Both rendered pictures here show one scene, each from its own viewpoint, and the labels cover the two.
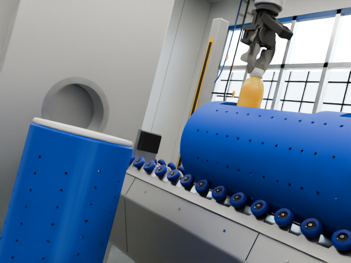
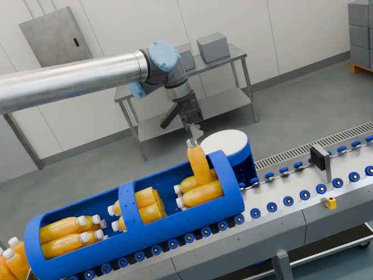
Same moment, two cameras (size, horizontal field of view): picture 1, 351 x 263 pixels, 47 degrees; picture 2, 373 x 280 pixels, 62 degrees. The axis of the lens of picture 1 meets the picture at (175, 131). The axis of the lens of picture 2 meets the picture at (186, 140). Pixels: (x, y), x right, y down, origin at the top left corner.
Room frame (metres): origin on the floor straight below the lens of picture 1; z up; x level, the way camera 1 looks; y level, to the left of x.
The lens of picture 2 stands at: (1.83, -1.11, 1.93)
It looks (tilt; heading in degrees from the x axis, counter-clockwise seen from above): 28 degrees down; 125
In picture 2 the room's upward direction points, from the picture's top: 20 degrees counter-clockwise
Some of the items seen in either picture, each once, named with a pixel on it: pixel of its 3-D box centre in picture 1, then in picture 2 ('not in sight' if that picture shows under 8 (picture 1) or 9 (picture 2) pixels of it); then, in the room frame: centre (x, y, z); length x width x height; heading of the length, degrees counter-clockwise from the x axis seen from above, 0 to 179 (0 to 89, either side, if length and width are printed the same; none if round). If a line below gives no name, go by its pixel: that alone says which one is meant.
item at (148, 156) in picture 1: (146, 150); (320, 164); (1.64, 0.10, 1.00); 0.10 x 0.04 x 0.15; 125
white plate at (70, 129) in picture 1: (84, 132); (222, 143); (1.12, 0.25, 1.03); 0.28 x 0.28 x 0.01
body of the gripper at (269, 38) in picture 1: (261, 27); (187, 108); (1.24, -0.18, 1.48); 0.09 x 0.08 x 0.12; 35
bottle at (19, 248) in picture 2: not in sight; (25, 255); (0.38, -0.64, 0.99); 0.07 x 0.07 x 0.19
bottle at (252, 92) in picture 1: (248, 104); (198, 162); (1.22, -0.20, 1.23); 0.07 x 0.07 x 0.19
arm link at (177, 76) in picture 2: not in sight; (170, 68); (1.23, -0.18, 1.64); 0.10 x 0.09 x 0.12; 69
